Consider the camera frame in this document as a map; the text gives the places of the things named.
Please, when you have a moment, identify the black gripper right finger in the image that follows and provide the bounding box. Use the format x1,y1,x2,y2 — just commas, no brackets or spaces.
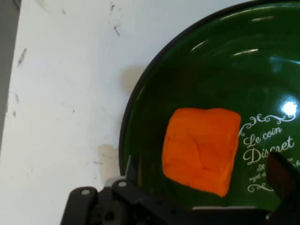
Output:
266,151,300,225

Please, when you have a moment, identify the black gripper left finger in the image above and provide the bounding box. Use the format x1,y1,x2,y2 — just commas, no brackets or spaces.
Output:
60,156,188,225

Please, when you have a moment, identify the orange foam block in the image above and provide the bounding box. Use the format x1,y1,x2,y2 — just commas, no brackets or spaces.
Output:
162,107,241,197

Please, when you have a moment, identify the dark green printed plate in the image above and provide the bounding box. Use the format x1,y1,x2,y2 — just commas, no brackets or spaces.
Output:
119,0,300,211

